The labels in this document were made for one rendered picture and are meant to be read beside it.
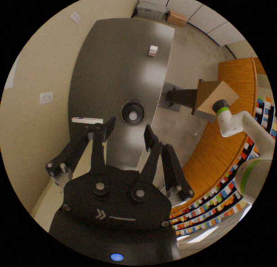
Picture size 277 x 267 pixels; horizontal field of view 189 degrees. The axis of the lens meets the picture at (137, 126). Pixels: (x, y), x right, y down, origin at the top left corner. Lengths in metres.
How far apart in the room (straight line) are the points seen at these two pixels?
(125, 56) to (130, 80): 0.19
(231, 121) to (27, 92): 1.18
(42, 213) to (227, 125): 0.96
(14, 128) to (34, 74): 0.30
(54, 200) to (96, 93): 0.63
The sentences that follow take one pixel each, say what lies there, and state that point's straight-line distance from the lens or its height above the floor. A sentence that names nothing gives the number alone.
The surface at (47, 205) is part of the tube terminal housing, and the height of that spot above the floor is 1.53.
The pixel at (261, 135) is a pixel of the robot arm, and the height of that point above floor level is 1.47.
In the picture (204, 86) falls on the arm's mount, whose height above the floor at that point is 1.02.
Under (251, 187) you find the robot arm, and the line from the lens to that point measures 0.27.
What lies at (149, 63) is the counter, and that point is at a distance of 0.61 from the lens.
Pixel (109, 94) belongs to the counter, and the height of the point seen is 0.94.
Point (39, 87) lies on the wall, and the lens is 0.64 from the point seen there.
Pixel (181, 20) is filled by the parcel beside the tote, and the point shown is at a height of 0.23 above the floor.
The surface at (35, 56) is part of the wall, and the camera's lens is 0.63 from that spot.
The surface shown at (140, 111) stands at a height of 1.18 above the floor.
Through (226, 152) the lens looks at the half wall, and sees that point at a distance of 1.94.
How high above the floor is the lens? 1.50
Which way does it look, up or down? 69 degrees down
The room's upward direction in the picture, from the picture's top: 178 degrees clockwise
